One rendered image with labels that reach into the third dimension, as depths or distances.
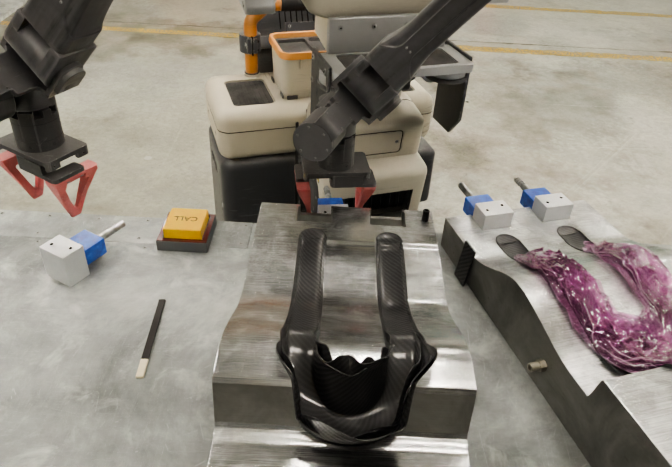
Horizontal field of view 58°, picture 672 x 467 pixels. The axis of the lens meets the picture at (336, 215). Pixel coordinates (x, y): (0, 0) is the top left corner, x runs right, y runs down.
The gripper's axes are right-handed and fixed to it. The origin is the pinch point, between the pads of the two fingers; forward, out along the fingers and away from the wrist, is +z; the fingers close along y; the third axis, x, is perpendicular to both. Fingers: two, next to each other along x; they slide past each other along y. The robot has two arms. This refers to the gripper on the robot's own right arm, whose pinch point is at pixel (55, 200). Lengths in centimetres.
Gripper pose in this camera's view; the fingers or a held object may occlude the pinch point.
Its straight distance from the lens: 91.7
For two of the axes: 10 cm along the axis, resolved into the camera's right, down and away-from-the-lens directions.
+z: -0.6, 8.2, 5.7
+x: 5.1, -4.7, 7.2
